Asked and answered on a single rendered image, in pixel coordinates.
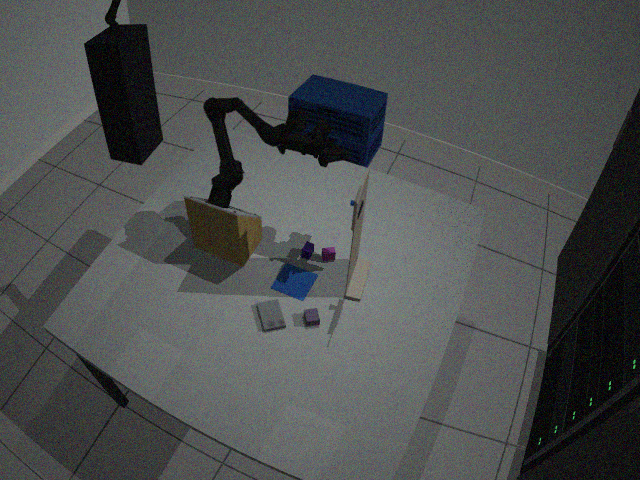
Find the blue square marking on table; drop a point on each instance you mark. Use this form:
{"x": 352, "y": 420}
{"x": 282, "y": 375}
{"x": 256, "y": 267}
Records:
{"x": 294, "y": 281}

